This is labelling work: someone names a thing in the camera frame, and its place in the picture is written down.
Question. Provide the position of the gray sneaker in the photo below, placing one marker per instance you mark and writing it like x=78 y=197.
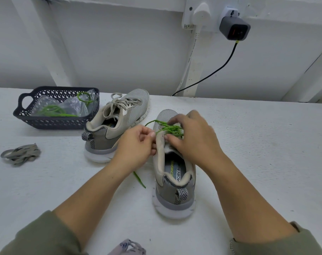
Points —
x=174 y=196
x=116 y=130

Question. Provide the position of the clear plastic bag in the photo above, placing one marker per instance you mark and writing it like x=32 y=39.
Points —
x=71 y=105

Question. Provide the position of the white wall socket plate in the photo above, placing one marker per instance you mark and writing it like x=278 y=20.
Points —
x=214 y=3

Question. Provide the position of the beige shoelace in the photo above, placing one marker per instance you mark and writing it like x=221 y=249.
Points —
x=21 y=154
x=124 y=103

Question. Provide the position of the white plug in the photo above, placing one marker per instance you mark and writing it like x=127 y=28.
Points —
x=201 y=14

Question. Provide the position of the person's left hand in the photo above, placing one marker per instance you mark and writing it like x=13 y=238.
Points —
x=133 y=148

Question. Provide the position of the dark plastic lattice basket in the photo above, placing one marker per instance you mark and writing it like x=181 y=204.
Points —
x=25 y=119

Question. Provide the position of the person's right hand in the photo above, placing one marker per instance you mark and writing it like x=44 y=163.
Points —
x=198 y=140

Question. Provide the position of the green shoelace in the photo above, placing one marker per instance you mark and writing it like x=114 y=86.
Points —
x=169 y=127
x=52 y=110

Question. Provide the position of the gray patterned garment piece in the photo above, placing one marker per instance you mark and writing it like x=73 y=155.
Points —
x=128 y=247

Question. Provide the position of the gray charger adapter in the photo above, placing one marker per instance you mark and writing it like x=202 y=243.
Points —
x=235 y=28

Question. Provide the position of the person's left forearm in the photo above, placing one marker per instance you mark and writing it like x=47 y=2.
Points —
x=71 y=220

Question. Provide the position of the person's right forearm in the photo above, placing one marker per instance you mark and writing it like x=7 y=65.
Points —
x=256 y=215

